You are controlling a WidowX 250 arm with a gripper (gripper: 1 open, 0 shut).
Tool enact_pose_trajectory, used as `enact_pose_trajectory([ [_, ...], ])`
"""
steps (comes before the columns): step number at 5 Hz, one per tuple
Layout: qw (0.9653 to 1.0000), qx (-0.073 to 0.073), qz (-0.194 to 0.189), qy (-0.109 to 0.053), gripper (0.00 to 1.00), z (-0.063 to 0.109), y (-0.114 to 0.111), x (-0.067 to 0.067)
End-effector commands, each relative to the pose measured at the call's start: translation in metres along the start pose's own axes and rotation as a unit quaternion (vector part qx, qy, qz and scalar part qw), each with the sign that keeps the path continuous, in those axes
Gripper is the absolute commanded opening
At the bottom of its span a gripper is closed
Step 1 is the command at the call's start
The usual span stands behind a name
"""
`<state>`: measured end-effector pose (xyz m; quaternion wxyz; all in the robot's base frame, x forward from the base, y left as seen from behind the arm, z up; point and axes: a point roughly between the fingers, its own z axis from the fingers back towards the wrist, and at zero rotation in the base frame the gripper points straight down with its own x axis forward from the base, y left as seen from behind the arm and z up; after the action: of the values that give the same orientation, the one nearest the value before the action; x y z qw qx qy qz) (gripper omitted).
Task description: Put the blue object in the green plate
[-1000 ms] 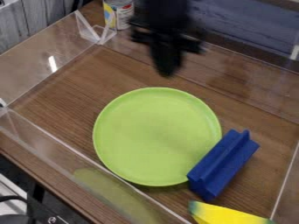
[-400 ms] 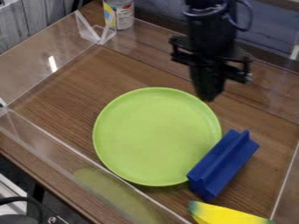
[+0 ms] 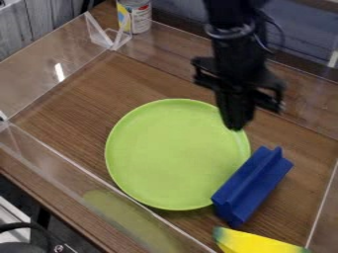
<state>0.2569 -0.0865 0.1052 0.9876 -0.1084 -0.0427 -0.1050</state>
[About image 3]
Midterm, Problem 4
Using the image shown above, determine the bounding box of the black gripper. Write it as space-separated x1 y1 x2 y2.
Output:
191 33 284 130

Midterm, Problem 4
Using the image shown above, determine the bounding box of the blue star-shaped block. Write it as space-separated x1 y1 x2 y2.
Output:
211 146 292 228

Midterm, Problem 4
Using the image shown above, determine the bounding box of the yellow green banana toy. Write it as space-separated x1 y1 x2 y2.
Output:
212 227 311 253

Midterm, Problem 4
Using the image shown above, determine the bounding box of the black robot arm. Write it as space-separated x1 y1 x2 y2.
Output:
191 0 286 131

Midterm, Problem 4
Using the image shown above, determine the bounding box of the green round plate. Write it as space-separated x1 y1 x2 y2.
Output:
104 99 251 211

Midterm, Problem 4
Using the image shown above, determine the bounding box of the white labelled can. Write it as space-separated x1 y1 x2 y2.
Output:
116 0 152 35

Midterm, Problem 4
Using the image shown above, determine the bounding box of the clear acrylic enclosure wall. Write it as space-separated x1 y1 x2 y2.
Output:
0 7 338 253

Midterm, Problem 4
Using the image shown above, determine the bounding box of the black cable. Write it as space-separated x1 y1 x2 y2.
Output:
0 222 56 253

